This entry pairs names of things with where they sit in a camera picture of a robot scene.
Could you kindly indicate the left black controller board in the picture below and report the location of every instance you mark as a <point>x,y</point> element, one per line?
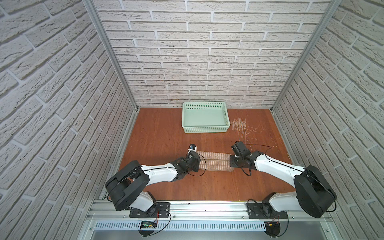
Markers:
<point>148,225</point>

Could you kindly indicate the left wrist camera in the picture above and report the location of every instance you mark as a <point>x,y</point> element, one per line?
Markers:
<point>192,147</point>

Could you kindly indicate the aluminium corner post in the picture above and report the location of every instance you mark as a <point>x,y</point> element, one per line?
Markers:
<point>94,15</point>
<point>323,23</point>

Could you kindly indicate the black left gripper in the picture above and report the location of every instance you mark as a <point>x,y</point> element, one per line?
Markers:
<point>196,158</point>

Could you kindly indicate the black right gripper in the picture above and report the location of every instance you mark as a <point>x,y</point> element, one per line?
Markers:
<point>234,160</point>

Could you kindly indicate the aluminium front frame rail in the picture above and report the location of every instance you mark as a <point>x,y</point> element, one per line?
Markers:
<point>199,211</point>

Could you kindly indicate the white slotted cable duct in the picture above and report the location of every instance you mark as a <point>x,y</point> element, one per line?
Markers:
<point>225,226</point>

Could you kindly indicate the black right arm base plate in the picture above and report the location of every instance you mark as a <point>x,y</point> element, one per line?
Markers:
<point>264,211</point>

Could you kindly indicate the black controller board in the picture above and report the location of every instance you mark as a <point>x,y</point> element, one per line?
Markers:
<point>148,225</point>
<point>273,229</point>

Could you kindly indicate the pink striped square dishcloth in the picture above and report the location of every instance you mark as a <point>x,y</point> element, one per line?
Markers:
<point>219,162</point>

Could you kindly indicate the right black controller board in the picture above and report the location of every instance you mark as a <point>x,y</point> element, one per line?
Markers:
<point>273,229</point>

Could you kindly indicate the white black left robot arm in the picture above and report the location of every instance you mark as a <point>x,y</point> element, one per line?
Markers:
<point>126,187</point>

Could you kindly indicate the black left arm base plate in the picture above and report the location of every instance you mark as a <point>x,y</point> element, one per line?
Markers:
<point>158,210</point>

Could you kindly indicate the aluminium left base rail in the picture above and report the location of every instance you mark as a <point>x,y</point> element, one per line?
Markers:
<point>118,131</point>

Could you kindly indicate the mint green perforated plastic basket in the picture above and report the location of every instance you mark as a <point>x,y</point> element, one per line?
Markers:
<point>205,117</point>

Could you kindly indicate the aluminium corner post right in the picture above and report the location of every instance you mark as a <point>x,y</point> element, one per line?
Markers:
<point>323,23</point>

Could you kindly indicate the aluminium corner post left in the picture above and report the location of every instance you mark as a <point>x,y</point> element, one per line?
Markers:
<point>94,15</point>

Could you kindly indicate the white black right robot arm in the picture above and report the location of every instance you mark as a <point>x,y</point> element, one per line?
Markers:
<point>313,194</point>

